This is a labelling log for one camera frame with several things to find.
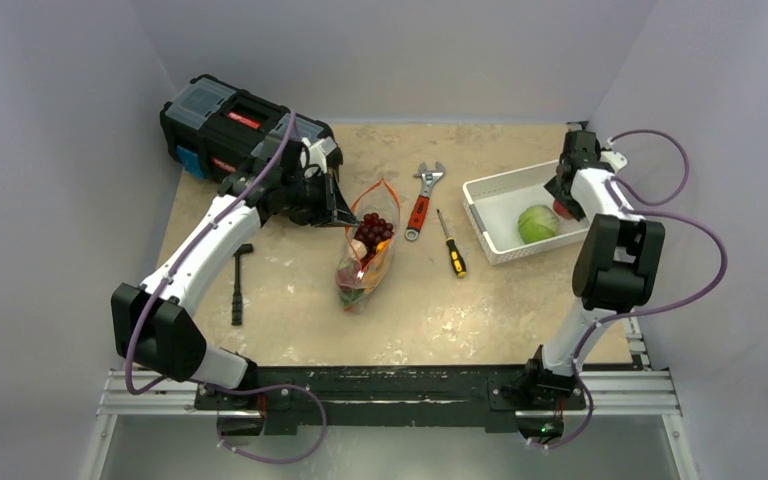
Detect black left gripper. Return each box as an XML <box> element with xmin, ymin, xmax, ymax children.
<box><xmin>282</xmin><ymin>167</ymin><xmax>359</xmax><ymax>228</ymax></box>

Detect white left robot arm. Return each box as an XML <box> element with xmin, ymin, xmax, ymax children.
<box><xmin>111</xmin><ymin>136</ymin><xmax>358</xmax><ymax>409</ymax></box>

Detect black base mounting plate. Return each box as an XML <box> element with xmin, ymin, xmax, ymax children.
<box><xmin>194</xmin><ymin>360</ymin><xmax>588</xmax><ymax>438</ymax></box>

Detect black hammer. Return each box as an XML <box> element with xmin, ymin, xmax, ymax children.
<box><xmin>231</xmin><ymin>243</ymin><xmax>254</xmax><ymax>327</ymax></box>

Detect red toy peach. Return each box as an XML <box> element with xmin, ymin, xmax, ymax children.
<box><xmin>552</xmin><ymin>200</ymin><xmax>573</xmax><ymax>220</ymax></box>

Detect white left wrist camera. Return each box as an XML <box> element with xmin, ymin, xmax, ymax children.
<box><xmin>300</xmin><ymin>137</ymin><xmax>337</xmax><ymax>177</ymax></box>

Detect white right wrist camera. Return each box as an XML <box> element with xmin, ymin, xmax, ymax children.
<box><xmin>601</xmin><ymin>149</ymin><xmax>628</xmax><ymax>173</ymax></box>

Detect clear zip top bag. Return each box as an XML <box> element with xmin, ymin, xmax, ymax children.
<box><xmin>334</xmin><ymin>179</ymin><xmax>402</xmax><ymax>312</ymax></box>

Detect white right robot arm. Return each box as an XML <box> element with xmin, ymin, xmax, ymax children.
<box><xmin>521</xmin><ymin>130</ymin><xmax>666</xmax><ymax>407</ymax></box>

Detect green toy cabbage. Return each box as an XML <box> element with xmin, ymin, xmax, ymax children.
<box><xmin>517</xmin><ymin>205</ymin><xmax>560</xmax><ymax>244</ymax></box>

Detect yellow black screwdriver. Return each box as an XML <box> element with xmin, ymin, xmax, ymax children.
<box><xmin>436</xmin><ymin>209</ymin><xmax>467</xmax><ymax>278</ymax></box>

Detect brown toy mushroom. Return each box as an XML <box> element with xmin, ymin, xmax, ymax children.
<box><xmin>348</xmin><ymin>239</ymin><xmax>368</xmax><ymax>261</ymax></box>

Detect black plastic toolbox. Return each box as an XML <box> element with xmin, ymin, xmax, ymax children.
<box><xmin>159</xmin><ymin>74</ymin><xmax>343</xmax><ymax>183</ymax></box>

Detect red handled adjustable wrench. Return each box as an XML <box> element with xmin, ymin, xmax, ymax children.
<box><xmin>404</xmin><ymin>161</ymin><xmax>446</xmax><ymax>242</ymax></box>

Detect white plastic basket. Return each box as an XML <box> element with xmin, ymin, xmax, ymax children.
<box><xmin>462</xmin><ymin>160</ymin><xmax>589</xmax><ymax>266</ymax></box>

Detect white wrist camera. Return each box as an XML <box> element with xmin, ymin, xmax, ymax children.
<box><xmin>601</xmin><ymin>149</ymin><xmax>628</xmax><ymax>173</ymax></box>
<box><xmin>300</xmin><ymin>137</ymin><xmax>337</xmax><ymax>177</ymax></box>

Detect purple toy grapes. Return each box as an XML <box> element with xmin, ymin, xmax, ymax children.
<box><xmin>352</xmin><ymin>212</ymin><xmax>395</xmax><ymax>260</ymax></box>

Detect orange toy pepper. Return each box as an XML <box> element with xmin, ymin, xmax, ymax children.
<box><xmin>358</xmin><ymin>240</ymin><xmax>391</xmax><ymax>290</ymax></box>

